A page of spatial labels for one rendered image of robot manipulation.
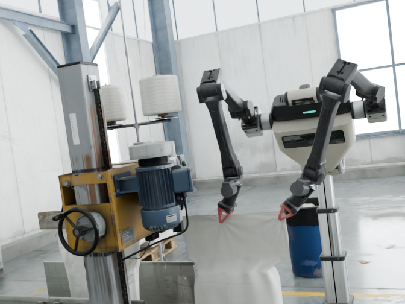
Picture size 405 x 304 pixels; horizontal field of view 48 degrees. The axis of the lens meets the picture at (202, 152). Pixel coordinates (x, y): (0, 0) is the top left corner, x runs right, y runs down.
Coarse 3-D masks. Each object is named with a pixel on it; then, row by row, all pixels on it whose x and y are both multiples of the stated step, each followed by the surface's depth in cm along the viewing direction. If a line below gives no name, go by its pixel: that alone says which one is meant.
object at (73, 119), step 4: (72, 116) 174; (72, 120) 174; (76, 120) 173; (72, 124) 174; (76, 124) 173; (72, 128) 174; (76, 128) 173; (72, 132) 174; (76, 132) 174; (72, 136) 175; (76, 136) 174; (76, 140) 174; (76, 144) 174
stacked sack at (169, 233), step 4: (164, 232) 549; (168, 232) 554; (172, 232) 562; (176, 232) 572; (160, 236) 536; (164, 236) 543; (168, 236) 553; (156, 240) 526; (144, 244) 522; (156, 244) 527; (140, 248) 524; (148, 248) 521
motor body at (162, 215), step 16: (144, 176) 170; (160, 176) 171; (144, 192) 172; (160, 192) 171; (144, 208) 174; (160, 208) 171; (176, 208) 174; (144, 224) 173; (160, 224) 170; (176, 224) 174
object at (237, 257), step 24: (192, 216) 211; (216, 216) 205; (240, 216) 200; (264, 216) 195; (192, 240) 213; (216, 240) 206; (240, 240) 201; (264, 240) 196; (288, 240) 192; (216, 264) 204; (240, 264) 200; (264, 264) 195; (216, 288) 200; (240, 288) 195; (264, 288) 192
